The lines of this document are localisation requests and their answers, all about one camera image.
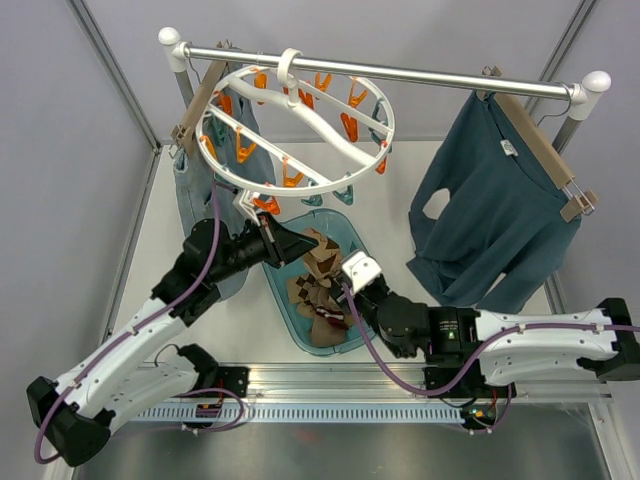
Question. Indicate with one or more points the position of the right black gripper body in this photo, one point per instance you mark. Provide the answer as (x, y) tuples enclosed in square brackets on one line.
[(367, 303)]

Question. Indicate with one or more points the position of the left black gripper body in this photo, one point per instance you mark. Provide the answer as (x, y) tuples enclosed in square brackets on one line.
[(262, 243)]

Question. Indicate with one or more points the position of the teal clip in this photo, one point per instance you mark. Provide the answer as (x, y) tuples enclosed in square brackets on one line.
[(346, 196), (315, 200)]

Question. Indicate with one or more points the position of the white round clip hanger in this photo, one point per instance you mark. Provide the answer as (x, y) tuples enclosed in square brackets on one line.
[(322, 131)]

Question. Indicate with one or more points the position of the beige orange argyle sock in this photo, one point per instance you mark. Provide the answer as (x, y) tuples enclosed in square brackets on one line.
[(324, 261)]

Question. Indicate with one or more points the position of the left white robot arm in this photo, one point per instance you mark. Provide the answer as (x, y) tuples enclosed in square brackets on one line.
[(78, 412)]

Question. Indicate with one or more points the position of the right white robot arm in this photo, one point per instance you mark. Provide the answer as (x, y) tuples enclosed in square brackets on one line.
[(469, 352)]

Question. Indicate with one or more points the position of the orange clip front left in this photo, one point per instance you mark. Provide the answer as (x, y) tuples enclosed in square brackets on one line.
[(271, 205)]

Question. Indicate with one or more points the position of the teal clip front left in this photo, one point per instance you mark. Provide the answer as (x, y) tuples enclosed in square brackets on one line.
[(315, 200)]

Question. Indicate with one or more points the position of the orange clip right rim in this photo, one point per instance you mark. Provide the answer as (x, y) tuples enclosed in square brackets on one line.
[(381, 168)]

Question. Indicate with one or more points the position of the left beige clothes hanger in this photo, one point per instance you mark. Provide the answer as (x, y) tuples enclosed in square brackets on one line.
[(195, 101)]

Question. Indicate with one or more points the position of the beige clothes hanger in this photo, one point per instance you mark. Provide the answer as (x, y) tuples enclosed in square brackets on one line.
[(195, 101), (579, 202)]

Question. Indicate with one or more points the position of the right beige clothes hanger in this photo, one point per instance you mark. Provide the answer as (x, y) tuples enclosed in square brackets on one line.
[(579, 202)]

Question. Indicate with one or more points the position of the brown argyle sock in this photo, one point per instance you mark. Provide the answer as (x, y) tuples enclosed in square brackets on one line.
[(303, 289)]

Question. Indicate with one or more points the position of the teal plastic basin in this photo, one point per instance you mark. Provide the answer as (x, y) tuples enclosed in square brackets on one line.
[(336, 226)]

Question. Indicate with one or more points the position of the blue denim garment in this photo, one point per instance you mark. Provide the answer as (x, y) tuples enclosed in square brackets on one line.
[(193, 178)]

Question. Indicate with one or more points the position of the teal long sleeve shirt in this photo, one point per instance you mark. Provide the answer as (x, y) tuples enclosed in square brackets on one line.
[(486, 219)]

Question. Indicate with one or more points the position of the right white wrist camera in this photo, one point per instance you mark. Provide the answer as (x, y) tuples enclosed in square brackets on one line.
[(360, 270)]

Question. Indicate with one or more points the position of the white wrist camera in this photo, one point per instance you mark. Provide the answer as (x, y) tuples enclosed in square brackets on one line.
[(244, 203), (360, 270)]

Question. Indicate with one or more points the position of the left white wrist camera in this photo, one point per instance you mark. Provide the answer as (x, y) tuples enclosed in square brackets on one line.
[(244, 203)]

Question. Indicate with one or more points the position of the white slotted cable duct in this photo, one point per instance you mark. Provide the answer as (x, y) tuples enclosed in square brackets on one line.
[(359, 413)]

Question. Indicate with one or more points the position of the metal clothes rack rail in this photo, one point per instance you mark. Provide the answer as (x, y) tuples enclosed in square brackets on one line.
[(582, 97)]

